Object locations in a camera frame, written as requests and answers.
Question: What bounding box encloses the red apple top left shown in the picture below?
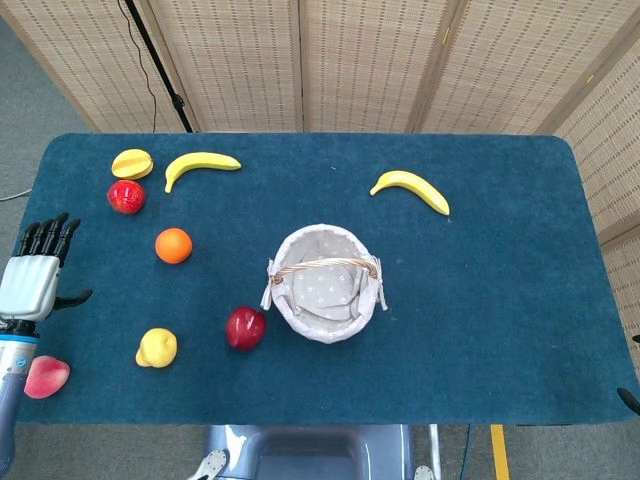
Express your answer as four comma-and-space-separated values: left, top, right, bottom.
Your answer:
107, 179, 147, 216

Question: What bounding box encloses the yellow banana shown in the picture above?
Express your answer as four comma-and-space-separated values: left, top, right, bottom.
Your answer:
369, 170, 451, 217
164, 152, 243, 194

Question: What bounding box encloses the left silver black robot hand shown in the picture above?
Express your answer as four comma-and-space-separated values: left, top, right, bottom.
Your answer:
0, 212, 95, 324

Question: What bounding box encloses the yellow starfruit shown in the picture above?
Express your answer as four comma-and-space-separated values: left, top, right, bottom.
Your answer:
110, 148, 155, 181

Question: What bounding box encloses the yellow floor tape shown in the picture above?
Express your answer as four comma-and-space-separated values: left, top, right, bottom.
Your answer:
489, 424, 511, 480

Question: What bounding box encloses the wicker basket with floral liner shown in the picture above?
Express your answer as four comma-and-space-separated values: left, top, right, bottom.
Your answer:
259, 223, 390, 346

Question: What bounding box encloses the dark red apple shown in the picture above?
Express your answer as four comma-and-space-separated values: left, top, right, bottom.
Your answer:
224, 305, 268, 352

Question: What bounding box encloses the thin blue cable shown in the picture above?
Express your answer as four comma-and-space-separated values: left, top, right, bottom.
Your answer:
462, 424, 474, 480

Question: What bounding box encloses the orange fruit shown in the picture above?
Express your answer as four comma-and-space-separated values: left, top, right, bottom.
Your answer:
154, 227, 194, 265

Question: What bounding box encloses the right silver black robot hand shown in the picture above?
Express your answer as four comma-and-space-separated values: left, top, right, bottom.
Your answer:
616, 332, 640, 416

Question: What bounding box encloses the black stand pole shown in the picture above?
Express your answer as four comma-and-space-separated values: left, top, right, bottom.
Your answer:
123, 0, 195, 134

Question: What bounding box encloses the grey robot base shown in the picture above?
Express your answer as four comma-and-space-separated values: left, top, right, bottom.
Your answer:
192, 423, 444, 480

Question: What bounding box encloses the pink peach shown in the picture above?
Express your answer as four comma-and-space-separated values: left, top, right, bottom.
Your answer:
23, 355, 72, 400

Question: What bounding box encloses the blue table cloth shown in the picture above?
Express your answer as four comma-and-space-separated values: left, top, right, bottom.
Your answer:
0, 132, 640, 426

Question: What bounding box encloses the thin black hanging cable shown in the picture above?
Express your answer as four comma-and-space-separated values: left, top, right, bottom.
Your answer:
117, 0, 159, 134

